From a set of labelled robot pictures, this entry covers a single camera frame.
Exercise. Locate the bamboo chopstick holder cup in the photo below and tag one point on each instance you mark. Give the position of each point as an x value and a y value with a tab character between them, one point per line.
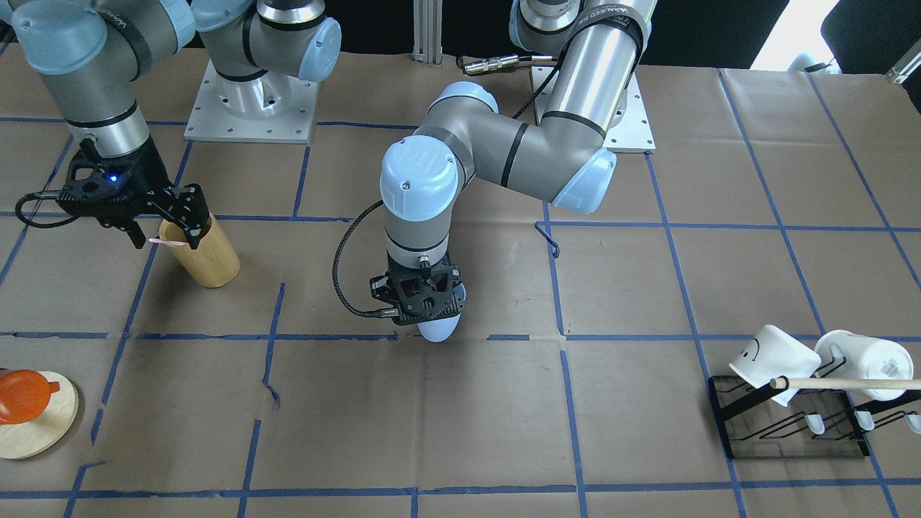
215	262

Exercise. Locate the white smiley mug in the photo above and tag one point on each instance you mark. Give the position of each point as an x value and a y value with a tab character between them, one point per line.
773	353
846	355

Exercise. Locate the light blue plastic cup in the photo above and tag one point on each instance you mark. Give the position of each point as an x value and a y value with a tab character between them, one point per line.
437	331

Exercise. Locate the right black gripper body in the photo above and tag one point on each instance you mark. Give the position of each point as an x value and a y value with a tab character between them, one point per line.
146	170

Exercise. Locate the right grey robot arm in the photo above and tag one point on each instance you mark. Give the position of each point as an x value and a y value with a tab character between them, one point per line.
88	53

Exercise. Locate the white smiley mug inner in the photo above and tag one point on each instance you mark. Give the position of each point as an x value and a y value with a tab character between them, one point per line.
773	353

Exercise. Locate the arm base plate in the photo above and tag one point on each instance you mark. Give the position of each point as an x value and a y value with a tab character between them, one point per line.
271	109
631	131

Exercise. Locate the wooden mug tree stand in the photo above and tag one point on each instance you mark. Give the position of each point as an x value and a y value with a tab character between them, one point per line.
31	438

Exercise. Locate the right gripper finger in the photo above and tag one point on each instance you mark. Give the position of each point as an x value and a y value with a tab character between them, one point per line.
136	235
194	235

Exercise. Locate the orange cup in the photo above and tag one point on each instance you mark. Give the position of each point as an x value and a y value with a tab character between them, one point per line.
25	394

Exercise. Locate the black wire mug rack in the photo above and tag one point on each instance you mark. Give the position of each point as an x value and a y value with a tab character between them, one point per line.
807	418

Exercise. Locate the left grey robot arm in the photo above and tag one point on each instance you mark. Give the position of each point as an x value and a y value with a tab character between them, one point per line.
562	160

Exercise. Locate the aluminium frame post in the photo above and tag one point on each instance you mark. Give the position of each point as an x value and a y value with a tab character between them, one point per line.
427	32

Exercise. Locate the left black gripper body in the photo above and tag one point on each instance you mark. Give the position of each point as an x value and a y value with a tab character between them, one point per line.
377	287

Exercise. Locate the white smiley mug outer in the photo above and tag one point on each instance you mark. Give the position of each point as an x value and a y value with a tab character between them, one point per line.
846	355

